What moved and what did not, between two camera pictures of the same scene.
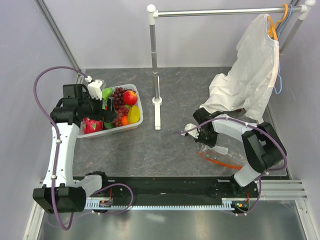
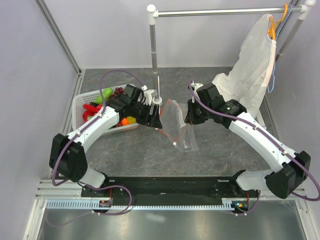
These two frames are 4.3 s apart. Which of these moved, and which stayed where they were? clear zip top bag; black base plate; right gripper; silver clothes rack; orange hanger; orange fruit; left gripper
Moved: left gripper; right gripper; clear zip top bag
Stayed: orange hanger; orange fruit; silver clothes rack; black base plate
